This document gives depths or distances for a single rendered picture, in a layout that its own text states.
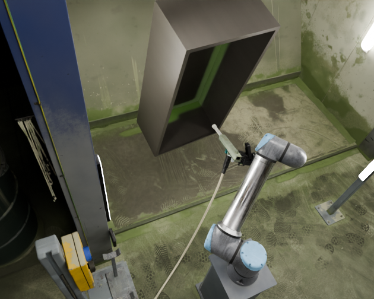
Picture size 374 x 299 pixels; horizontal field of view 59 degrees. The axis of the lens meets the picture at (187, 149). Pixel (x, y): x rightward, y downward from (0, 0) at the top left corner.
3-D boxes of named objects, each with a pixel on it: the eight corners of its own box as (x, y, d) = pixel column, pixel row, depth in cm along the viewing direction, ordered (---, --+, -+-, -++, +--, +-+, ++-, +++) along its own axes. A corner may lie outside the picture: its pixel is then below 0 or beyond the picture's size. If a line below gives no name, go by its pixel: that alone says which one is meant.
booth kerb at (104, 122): (74, 134, 320) (72, 126, 310) (74, 133, 321) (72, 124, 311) (297, 79, 409) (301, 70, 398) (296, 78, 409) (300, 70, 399)
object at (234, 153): (232, 183, 225) (243, 153, 215) (226, 182, 223) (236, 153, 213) (209, 148, 265) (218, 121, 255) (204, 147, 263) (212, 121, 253)
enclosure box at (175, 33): (136, 121, 274) (154, -1, 169) (197, 101, 297) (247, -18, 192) (154, 156, 263) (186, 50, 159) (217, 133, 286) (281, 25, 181)
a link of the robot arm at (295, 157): (313, 153, 168) (301, 150, 233) (289, 142, 170) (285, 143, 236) (301, 173, 169) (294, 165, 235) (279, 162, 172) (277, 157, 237)
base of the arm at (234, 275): (263, 278, 196) (269, 273, 189) (236, 291, 190) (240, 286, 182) (247, 249, 206) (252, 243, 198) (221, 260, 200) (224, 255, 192)
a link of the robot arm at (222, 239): (227, 267, 180) (291, 143, 168) (198, 250, 184) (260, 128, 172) (230, 257, 195) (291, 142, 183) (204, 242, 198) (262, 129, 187)
